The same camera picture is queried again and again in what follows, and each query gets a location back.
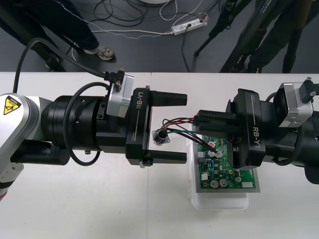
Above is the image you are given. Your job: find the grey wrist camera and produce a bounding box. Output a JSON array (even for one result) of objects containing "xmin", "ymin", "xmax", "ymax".
[
  {"xmin": 273, "ymin": 82, "xmax": 315, "ymax": 128},
  {"xmin": 106, "ymin": 74, "xmax": 136, "ymax": 119}
]

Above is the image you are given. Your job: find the cable bundle with metal plug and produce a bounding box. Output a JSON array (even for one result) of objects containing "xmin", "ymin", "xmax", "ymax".
[{"xmin": 151, "ymin": 117, "xmax": 222, "ymax": 157}]

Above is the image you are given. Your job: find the large black tripod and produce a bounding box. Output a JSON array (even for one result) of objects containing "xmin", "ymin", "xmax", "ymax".
[{"xmin": 219, "ymin": 0, "xmax": 311, "ymax": 74}]

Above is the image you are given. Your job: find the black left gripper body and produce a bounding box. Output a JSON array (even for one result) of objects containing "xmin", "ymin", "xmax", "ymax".
[{"xmin": 95, "ymin": 86, "xmax": 153, "ymax": 169}]

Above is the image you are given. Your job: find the black power cord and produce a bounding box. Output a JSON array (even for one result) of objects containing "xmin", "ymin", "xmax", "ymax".
[{"xmin": 180, "ymin": 24, "xmax": 194, "ymax": 73}]

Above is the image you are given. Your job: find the white power strip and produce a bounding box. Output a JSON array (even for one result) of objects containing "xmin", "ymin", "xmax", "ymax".
[{"xmin": 171, "ymin": 12, "xmax": 209, "ymax": 36}]

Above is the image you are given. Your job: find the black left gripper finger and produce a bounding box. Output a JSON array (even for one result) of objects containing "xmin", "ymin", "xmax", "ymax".
[
  {"xmin": 150, "ymin": 149, "xmax": 188, "ymax": 165},
  {"xmin": 151, "ymin": 90, "xmax": 188, "ymax": 109}
]

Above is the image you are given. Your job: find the white power cord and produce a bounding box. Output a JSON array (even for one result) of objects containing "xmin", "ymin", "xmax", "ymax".
[{"xmin": 71, "ymin": 29, "xmax": 175, "ymax": 73}]

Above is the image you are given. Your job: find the white blue twisted cord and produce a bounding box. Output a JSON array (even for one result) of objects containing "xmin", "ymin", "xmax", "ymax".
[{"xmin": 55, "ymin": 0, "xmax": 163, "ymax": 40}]

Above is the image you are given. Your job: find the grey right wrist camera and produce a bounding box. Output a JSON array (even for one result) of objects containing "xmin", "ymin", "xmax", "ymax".
[{"xmin": 273, "ymin": 82, "xmax": 315, "ymax": 128}]

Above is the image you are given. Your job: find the black floor cable tangle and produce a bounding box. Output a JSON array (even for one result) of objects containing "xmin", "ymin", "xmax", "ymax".
[{"xmin": 93, "ymin": 0, "xmax": 180, "ymax": 28}]

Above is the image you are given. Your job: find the green circuit board, grey frame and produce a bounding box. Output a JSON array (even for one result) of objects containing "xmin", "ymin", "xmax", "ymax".
[{"xmin": 191, "ymin": 131, "xmax": 262, "ymax": 195}]

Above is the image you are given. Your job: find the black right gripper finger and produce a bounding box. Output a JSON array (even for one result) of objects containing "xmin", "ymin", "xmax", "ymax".
[
  {"xmin": 194, "ymin": 121, "xmax": 236, "ymax": 133},
  {"xmin": 195, "ymin": 109, "xmax": 236, "ymax": 123}
]

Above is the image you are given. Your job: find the thin white cable loop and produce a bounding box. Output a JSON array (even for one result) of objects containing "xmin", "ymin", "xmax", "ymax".
[{"xmin": 159, "ymin": 0, "xmax": 179, "ymax": 21}]

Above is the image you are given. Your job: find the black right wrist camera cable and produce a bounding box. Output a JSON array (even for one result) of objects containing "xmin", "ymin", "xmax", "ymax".
[{"xmin": 265, "ymin": 76, "xmax": 319, "ymax": 168}]

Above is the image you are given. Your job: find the person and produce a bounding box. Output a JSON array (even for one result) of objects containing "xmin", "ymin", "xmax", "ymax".
[{"xmin": 246, "ymin": 0, "xmax": 319, "ymax": 74}]

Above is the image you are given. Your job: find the small black tripod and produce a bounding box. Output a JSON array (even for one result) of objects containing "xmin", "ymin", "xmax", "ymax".
[{"xmin": 194, "ymin": 0, "xmax": 240, "ymax": 57}]

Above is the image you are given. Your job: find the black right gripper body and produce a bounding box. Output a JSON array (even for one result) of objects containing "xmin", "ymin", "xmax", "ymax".
[{"xmin": 225, "ymin": 88, "xmax": 298, "ymax": 172}]

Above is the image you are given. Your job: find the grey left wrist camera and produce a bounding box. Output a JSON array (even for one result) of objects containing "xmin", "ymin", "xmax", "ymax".
[{"xmin": 106, "ymin": 74, "xmax": 136, "ymax": 119}]

